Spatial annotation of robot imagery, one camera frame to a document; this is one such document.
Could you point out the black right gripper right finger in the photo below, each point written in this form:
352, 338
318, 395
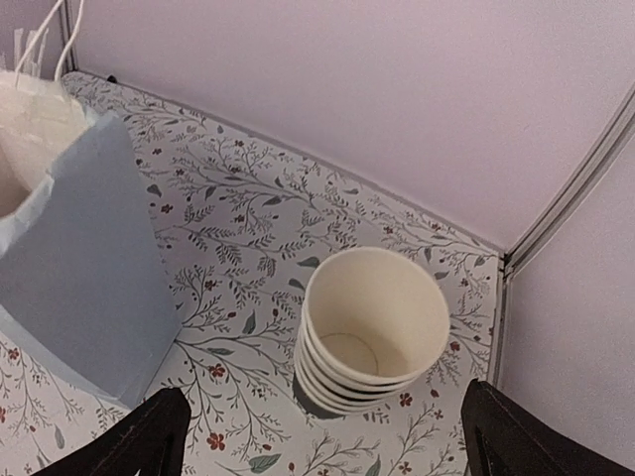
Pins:
501, 438

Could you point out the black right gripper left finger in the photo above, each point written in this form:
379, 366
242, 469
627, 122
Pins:
149, 441

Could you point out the light blue paper bag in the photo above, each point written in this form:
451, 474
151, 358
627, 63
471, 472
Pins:
83, 288

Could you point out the stack of paper cups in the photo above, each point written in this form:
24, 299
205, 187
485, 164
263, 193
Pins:
372, 322

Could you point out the aluminium frame post right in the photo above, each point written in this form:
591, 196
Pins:
605, 150

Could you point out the aluminium frame post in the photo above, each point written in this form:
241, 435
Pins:
71, 17
605, 150

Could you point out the aluminium frame post left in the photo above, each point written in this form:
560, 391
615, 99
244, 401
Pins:
71, 17

